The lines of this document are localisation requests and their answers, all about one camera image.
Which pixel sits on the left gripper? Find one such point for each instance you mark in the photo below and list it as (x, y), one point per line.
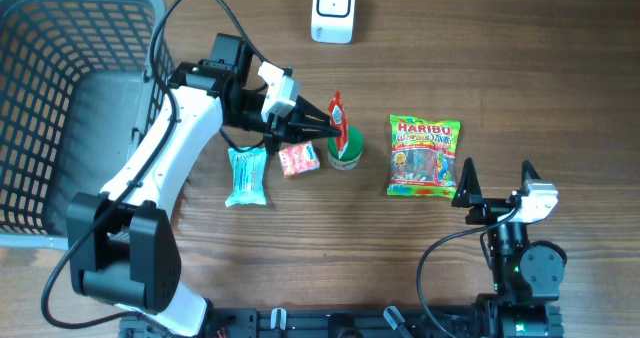
(294, 133)

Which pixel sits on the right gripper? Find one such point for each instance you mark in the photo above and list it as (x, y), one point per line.
(469, 194)

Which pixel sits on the small red white candy pack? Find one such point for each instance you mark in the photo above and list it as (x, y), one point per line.
(299, 158)

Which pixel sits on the red snack stick packet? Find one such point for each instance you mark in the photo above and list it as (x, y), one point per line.
(339, 121)

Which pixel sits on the green lid jar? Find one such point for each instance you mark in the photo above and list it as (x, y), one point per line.
(352, 154)

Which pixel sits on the teal tissue packet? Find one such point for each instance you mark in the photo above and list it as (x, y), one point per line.
(248, 169)

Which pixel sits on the Haribo gummy bag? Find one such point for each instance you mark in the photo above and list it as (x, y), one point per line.
(423, 155)

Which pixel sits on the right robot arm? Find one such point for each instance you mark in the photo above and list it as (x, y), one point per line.
(526, 274)

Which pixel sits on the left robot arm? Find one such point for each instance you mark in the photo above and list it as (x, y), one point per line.
(122, 250)

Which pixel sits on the white barcode scanner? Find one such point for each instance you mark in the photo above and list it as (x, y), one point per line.
(332, 21)

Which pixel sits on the grey plastic shopping basket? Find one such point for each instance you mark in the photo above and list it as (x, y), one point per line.
(77, 98)

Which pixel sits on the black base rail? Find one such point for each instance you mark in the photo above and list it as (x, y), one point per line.
(461, 321)

